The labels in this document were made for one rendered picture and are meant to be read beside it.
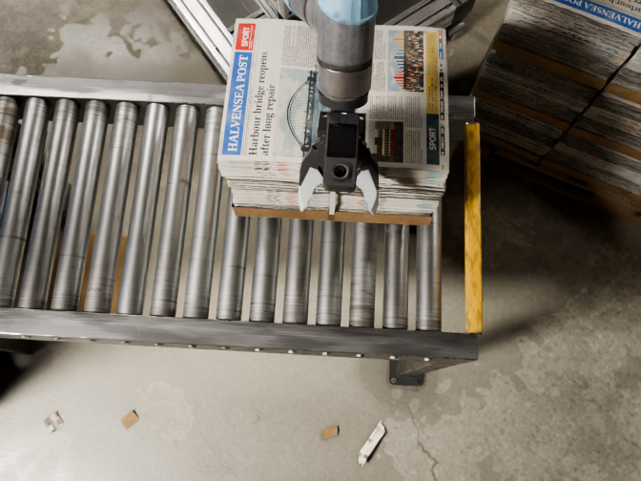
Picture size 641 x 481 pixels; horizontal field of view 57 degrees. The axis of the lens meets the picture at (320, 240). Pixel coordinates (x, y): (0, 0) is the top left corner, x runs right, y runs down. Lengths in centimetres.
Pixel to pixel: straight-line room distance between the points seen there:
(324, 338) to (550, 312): 110
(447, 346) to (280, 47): 62
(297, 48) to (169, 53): 133
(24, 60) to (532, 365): 208
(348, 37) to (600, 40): 84
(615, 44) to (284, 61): 78
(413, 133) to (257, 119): 26
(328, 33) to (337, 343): 59
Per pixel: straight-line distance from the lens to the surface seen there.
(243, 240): 120
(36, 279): 129
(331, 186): 80
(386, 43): 109
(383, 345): 115
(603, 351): 214
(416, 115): 101
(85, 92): 140
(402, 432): 195
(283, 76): 104
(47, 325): 126
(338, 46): 79
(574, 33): 152
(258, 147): 97
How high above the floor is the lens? 194
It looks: 75 degrees down
